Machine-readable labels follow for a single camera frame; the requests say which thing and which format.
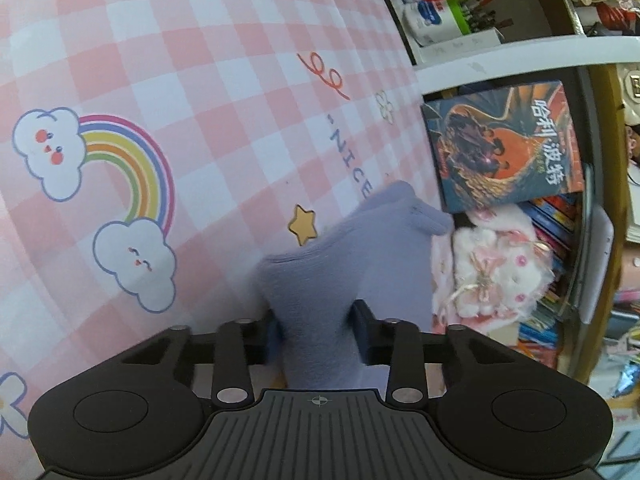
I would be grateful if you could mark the pink checkered desk mat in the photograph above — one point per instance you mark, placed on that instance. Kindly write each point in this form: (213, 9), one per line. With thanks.
(152, 151)

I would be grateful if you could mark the purple and mauve sweater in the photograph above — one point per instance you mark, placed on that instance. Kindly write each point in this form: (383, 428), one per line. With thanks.
(380, 254)

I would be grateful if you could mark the white pink plush bunny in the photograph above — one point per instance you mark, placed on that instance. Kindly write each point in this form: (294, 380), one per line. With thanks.
(501, 270)

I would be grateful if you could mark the white tablet on books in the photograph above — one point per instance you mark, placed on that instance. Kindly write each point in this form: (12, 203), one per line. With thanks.
(600, 240)

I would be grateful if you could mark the Harry Potter book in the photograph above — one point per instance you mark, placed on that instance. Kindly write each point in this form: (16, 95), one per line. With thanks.
(504, 145)

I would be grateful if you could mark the white bookshelf frame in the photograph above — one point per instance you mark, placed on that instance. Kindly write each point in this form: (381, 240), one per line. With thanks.
(595, 61)

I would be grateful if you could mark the row of shelf books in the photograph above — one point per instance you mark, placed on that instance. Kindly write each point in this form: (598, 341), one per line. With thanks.
(557, 221)

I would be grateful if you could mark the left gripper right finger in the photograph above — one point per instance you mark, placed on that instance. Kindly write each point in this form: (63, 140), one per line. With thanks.
(403, 348)

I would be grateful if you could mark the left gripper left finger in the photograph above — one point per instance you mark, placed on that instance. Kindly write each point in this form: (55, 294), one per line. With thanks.
(232, 350)

